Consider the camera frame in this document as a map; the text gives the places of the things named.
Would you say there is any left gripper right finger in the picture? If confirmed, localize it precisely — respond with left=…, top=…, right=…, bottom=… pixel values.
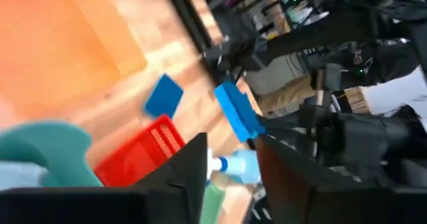
left=255, top=133, right=427, bottom=224

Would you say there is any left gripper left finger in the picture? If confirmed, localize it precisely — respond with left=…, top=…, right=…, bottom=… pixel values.
left=0, top=133, right=208, bottom=224

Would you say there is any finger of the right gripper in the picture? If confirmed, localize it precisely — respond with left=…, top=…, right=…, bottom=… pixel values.
left=256, top=115, right=303, bottom=139

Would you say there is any blue kitchen sponge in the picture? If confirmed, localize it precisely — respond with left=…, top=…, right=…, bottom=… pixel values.
left=143, top=73, right=185, bottom=119
left=213, top=81, right=267, bottom=143

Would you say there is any labelled blue spray bottle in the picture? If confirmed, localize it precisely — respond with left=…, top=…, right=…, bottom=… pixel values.
left=206, top=149, right=262, bottom=185

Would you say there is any green cloth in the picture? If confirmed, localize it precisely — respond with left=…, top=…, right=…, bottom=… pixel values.
left=199, top=183, right=228, bottom=224

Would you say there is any person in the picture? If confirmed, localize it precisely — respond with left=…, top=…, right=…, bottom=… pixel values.
left=360, top=66, right=427, bottom=118

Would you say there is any red plastic basket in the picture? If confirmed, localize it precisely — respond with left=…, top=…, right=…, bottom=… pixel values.
left=94, top=114, right=186, bottom=187

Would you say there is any teal plastic bin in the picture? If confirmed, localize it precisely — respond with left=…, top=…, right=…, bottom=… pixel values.
left=0, top=121, right=103, bottom=189

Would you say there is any orange plastic tray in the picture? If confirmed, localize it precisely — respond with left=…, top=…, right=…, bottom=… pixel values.
left=0, top=0, right=148, bottom=120

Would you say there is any black aluminium rig frame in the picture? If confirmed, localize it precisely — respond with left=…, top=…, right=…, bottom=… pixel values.
left=165, top=0, right=234, bottom=85

